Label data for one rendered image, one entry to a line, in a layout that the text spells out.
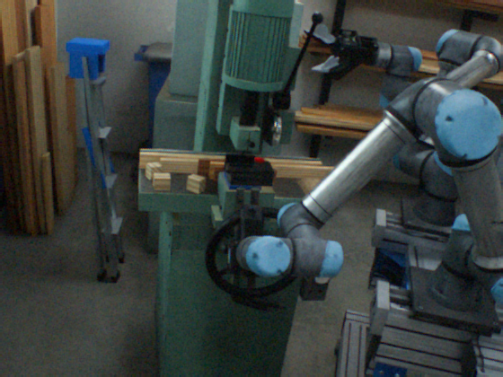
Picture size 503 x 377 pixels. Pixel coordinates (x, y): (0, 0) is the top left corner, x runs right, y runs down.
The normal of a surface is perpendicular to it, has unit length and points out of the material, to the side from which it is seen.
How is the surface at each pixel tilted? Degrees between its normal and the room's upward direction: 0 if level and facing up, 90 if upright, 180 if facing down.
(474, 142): 84
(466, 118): 84
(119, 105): 90
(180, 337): 90
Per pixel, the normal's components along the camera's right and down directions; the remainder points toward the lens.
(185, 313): 0.18, 0.42
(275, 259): 0.21, -0.08
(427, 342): -0.23, 0.37
